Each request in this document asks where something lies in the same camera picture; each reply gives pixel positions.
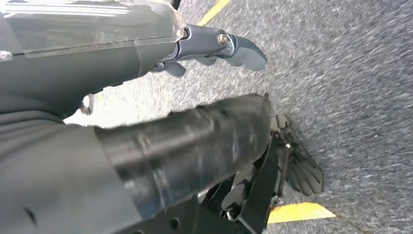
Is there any black round robot joint housing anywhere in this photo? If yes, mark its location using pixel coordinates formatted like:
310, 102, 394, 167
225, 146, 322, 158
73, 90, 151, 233
116, 194, 256, 234

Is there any black left hand cable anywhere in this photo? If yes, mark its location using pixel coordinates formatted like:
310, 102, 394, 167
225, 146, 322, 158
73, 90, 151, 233
79, 94, 95, 116

